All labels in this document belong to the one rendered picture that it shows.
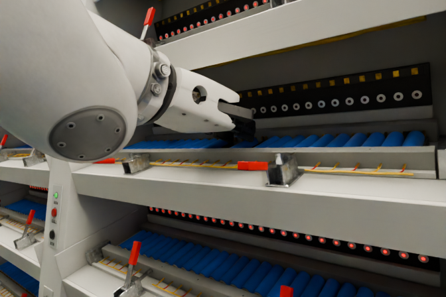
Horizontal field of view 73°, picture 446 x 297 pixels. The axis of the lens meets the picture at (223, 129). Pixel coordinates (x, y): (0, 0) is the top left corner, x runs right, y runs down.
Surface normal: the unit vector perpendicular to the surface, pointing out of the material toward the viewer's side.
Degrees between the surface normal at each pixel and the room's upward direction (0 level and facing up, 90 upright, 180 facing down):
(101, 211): 90
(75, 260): 90
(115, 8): 90
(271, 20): 111
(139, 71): 94
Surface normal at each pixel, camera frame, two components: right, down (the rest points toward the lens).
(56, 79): 0.56, 0.52
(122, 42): 0.79, -0.42
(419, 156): -0.59, 0.25
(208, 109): 0.68, 0.08
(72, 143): 0.33, 0.72
